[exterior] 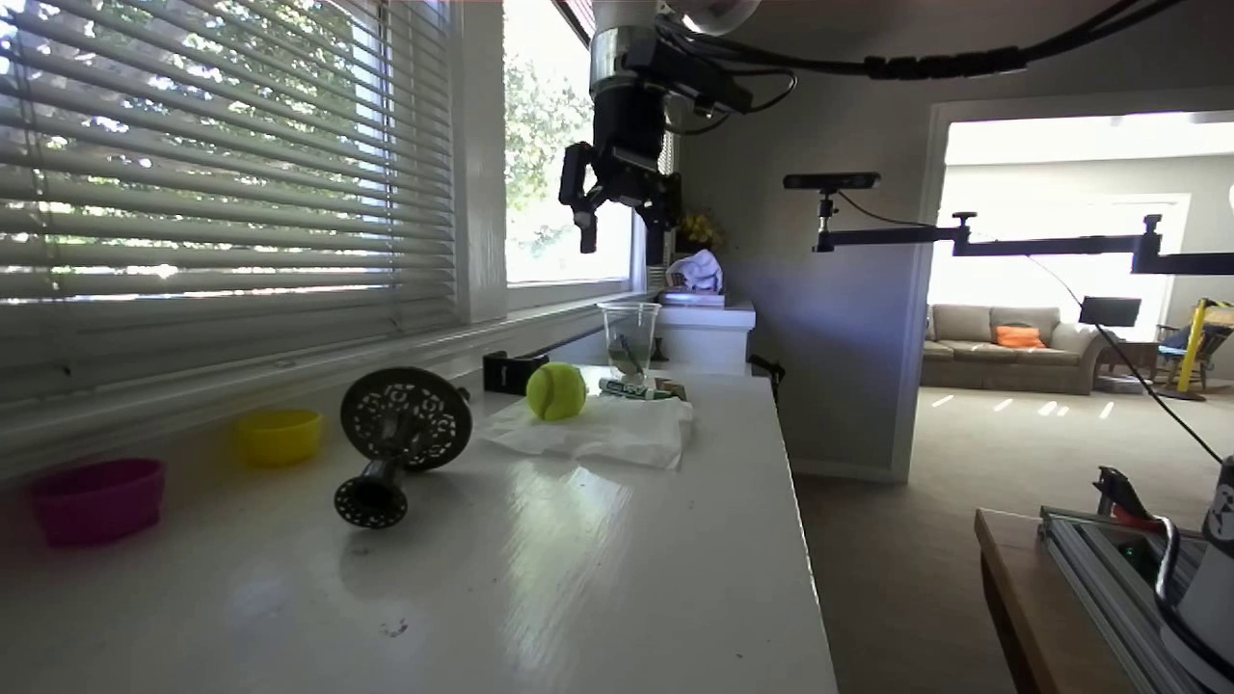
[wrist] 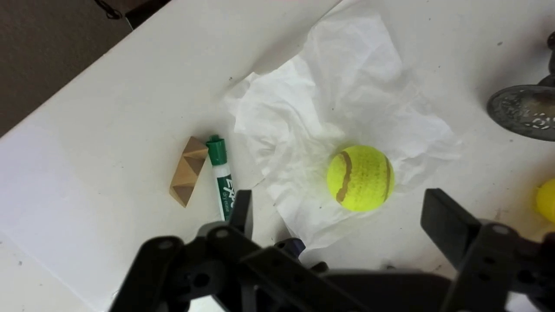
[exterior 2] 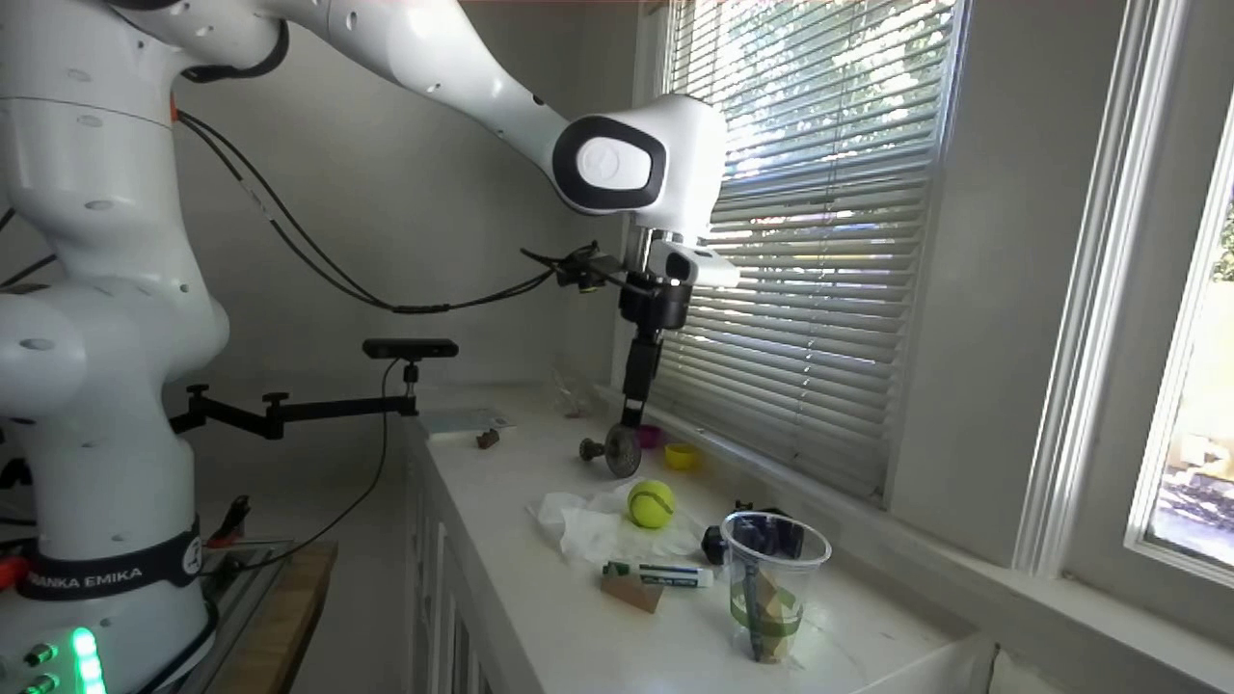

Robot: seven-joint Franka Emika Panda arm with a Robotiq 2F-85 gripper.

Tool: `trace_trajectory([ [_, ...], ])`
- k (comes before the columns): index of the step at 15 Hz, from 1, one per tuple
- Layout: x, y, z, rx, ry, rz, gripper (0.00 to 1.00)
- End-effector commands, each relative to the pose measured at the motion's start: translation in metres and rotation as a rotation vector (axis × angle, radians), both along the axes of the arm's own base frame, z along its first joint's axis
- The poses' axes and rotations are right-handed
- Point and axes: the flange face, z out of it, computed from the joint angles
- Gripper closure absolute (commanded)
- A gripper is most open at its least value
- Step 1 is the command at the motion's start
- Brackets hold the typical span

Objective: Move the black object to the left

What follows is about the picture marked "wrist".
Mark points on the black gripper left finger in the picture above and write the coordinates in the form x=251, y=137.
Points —
x=219, y=271

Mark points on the black mesh strainer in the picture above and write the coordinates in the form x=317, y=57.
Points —
x=526, y=109

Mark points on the wooden zigzag block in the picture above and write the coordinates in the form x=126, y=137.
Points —
x=188, y=170

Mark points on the white cloth towel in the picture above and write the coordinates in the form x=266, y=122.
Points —
x=348, y=92

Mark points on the small yellow bowl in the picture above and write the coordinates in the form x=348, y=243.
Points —
x=547, y=201

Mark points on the yellow-green tennis ball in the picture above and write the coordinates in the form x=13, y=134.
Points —
x=362, y=177

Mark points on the green dry-erase marker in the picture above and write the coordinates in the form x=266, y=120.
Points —
x=223, y=179

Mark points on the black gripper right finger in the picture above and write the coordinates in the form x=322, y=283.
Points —
x=497, y=265

